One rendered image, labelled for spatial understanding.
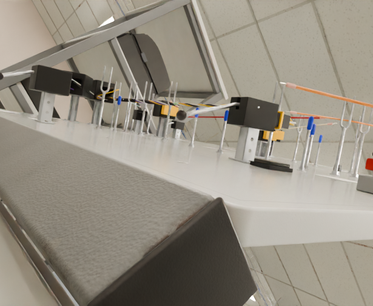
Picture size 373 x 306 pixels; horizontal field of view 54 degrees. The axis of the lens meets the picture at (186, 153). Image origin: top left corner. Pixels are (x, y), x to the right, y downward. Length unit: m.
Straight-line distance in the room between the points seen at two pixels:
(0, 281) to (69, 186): 0.08
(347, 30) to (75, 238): 2.96
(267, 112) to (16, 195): 0.37
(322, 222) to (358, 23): 2.83
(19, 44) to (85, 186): 7.95
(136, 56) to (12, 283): 1.40
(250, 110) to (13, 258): 0.35
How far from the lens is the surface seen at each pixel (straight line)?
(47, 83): 0.71
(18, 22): 8.25
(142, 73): 1.62
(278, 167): 0.48
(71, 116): 1.19
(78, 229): 0.18
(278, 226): 0.18
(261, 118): 0.53
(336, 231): 0.22
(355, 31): 3.04
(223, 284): 0.16
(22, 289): 0.25
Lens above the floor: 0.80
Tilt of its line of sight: 26 degrees up
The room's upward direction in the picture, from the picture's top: 55 degrees clockwise
